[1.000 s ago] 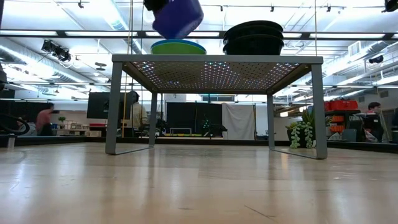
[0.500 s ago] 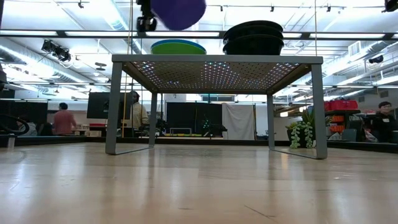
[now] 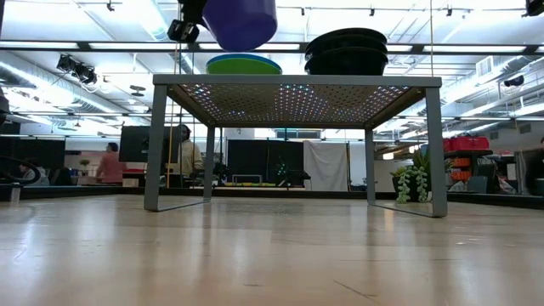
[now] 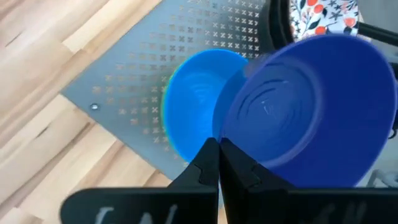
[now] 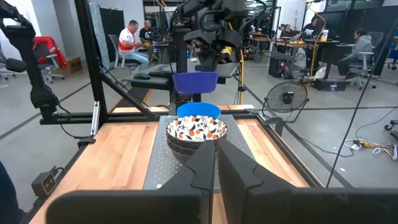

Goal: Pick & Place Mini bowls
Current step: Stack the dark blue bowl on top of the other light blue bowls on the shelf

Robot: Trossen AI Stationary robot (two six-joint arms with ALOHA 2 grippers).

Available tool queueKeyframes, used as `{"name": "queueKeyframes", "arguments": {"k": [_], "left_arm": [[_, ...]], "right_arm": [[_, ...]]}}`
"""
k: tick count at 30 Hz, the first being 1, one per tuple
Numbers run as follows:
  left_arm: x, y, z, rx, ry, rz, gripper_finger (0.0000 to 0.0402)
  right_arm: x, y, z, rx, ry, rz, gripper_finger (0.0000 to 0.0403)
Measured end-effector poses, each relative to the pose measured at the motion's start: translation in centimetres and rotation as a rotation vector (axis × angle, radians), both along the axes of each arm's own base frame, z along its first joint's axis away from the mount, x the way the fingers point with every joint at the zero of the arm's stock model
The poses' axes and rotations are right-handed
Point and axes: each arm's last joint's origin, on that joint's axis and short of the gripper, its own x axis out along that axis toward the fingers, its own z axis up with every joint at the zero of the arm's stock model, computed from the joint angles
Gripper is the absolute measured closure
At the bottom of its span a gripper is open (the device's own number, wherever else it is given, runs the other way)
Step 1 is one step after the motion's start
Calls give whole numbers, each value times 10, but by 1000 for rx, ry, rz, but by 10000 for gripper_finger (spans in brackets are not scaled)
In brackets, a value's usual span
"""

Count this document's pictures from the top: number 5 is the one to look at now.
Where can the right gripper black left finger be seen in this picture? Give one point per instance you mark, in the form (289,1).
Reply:
(140,208)

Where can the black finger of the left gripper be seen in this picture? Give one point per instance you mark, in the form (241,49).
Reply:
(217,57)
(204,59)

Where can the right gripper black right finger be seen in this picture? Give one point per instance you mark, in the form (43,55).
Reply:
(280,208)

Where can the blue plastic bowl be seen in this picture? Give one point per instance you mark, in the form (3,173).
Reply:
(199,109)

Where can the black bowl floral inside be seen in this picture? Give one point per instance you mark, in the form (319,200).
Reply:
(183,157)
(178,147)
(196,127)

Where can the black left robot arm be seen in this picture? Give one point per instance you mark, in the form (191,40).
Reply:
(180,62)

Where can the grey perforated metal shelf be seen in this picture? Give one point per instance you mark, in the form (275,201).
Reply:
(161,155)

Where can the black computer tower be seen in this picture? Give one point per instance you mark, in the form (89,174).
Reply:
(278,67)

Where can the black work table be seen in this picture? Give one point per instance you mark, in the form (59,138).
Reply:
(146,81)

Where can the black computer mouse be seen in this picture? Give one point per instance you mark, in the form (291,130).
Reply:
(142,76)

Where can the wooden desk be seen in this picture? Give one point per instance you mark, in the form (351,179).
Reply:
(292,44)

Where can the black round fan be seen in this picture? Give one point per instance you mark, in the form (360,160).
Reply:
(286,97)

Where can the grey office chair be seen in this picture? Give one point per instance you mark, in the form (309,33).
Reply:
(113,46)

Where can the black partition panel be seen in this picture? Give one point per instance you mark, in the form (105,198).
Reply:
(115,25)

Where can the white bag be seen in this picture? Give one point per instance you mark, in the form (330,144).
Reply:
(320,74)

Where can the white drink carton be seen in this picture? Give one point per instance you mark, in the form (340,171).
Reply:
(324,35)

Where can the black flat case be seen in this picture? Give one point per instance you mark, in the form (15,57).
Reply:
(329,85)

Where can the cardboard box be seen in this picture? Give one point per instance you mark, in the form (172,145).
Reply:
(74,64)

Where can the black chair base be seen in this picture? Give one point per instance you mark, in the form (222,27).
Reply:
(392,127)

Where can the white office chair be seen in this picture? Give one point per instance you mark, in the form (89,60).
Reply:
(49,70)

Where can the red jacket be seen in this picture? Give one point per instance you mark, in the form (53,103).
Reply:
(46,46)

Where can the blue chair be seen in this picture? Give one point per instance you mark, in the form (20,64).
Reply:
(393,53)

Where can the black boxed camera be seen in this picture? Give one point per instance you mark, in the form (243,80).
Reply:
(45,185)

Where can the silver metal bracket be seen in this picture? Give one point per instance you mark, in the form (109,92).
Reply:
(94,118)

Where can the black aluminium station frame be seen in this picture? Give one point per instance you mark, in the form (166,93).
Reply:
(90,62)

